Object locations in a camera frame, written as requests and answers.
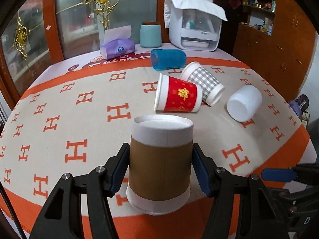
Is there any light blue canister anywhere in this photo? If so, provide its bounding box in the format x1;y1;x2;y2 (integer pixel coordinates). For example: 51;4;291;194
140;22;162;48

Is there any grey checked paper cup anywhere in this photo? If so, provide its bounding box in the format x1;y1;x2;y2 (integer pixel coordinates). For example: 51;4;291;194
180;62;225;106

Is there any blue plastic cup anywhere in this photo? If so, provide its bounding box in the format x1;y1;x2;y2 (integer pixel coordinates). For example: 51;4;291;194
150;49;187;71

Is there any white plastic cup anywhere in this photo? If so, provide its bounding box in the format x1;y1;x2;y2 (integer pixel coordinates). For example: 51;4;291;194
226;85;262;122

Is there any red paper cup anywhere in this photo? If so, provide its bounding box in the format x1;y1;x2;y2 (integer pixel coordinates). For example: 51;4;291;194
154;73;203;113

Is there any white cloth on appliance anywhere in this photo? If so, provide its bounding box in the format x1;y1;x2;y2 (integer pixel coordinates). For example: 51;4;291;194
163;0;227;29

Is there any dark wooden shelf cabinet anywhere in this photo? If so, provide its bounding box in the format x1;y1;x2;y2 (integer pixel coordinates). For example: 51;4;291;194
232;0;316;100

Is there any purple tissue pack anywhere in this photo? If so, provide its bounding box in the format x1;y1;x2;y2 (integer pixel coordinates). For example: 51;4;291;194
100;25;135;60

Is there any white countertop appliance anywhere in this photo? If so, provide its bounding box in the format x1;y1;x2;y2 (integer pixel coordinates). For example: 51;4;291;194
168;5;227;51

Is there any orange beige H-pattern tablecloth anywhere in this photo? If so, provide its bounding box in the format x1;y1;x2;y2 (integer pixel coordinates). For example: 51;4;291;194
1;48;316;232

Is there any wooden glass door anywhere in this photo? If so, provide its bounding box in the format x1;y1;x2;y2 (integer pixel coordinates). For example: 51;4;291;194
1;0;164;109

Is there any brown paper cup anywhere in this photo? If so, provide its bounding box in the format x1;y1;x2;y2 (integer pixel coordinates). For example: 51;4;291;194
127;114;194;215

